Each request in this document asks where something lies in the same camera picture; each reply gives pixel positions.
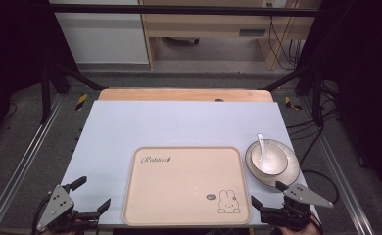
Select black curtain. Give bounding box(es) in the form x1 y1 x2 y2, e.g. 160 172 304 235
296 0 382 200
0 0 79 148

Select person's right hand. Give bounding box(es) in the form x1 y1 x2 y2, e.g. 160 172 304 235
278 225 320 235

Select white bowl with dark rim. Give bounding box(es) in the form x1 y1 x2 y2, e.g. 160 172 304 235
250 143 289 177

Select black floor cable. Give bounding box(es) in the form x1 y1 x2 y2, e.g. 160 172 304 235
286 107 341 205

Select yellow hanging cable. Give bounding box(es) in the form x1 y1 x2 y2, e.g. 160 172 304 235
272 0 302 71

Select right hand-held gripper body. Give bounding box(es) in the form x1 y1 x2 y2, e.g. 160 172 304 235
260 183 334 233

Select pale blue table mat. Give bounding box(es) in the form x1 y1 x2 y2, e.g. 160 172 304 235
61 100 319 228

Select white cabinet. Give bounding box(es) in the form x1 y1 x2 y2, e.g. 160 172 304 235
54 12 150 65

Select yellow and black tape marker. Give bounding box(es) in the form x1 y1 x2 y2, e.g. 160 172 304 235
284 95 303 111
74 93 89 112

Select black horizontal frame bar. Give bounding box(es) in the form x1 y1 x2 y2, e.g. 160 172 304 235
50 3 320 18

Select white ceramic spoon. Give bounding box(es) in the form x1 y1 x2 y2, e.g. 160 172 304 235
256 132 273 168

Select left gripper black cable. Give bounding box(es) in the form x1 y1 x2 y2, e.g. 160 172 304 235
30 195 51 235

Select black frame strut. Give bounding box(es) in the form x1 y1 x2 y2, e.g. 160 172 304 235
261 64 326 127
39 61 106 124

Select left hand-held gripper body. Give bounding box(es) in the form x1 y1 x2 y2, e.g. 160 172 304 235
31 184 101 235

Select light wooden desk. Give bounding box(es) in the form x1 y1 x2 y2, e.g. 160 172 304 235
139 0 321 71

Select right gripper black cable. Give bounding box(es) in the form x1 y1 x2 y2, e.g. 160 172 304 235
309 213 324 235

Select aluminium floor rail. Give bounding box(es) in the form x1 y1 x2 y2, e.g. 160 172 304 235
297 97 378 235
0 93 65 235

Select white plate with dark rim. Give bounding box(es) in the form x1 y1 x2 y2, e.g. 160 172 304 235
244 138 301 188

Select beige tray with rabbit print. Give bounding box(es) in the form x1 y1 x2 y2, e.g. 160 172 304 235
122 146 253 227

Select wooden table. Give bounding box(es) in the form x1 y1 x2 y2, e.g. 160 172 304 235
98 87 274 103

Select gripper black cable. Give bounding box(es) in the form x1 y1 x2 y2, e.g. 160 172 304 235
309 213 324 235
30 195 51 235

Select black hanging cables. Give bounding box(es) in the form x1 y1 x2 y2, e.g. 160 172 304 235
267 15 303 71

